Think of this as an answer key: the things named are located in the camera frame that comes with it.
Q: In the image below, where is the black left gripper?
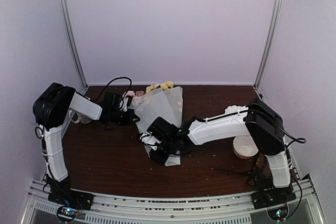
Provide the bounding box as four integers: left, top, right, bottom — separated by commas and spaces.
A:
110, 109, 140, 126

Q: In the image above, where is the pink flower stem two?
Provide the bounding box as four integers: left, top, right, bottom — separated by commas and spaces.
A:
123, 90, 146, 101

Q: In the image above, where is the white wrapping paper sheet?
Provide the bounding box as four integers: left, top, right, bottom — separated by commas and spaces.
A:
130, 87, 183, 154

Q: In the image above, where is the large yellow flower bunch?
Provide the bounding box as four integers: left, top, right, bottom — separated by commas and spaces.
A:
145, 81, 174, 93

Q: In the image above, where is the black strap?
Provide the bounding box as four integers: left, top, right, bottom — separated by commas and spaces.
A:
212, 153, 268, 183

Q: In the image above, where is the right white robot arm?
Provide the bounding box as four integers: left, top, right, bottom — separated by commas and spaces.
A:
140, 98, 291, 204

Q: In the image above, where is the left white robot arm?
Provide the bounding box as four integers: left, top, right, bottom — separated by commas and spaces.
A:
33, 83, 140, 182

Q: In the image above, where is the patterned white mug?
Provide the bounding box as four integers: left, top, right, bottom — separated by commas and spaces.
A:
69, 110, 92, 124

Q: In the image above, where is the white scalloped bowl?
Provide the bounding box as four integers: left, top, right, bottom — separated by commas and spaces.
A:
225, 105, 248, 114

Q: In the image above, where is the plain white round bowl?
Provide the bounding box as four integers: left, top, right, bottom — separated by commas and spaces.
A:
233, 136, 259, 160

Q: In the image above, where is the aluminium front rail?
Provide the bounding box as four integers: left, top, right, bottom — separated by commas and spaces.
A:
22, 176, 326, 224

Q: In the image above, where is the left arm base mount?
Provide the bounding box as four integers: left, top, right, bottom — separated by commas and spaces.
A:
46, 178, 94, 223

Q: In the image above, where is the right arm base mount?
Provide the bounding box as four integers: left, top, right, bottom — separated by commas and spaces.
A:
248, 174, 297, 222

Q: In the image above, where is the left aluminium corner post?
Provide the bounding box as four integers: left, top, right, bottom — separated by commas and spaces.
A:
59, 0, 88, 89

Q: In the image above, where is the aluminium corner post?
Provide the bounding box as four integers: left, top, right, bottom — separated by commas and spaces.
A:
59, 0, 88, 89
254, 0, 283, 90

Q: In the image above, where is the right aluminium corner post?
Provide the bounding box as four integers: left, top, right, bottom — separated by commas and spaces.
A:
254, 0, 283, 90

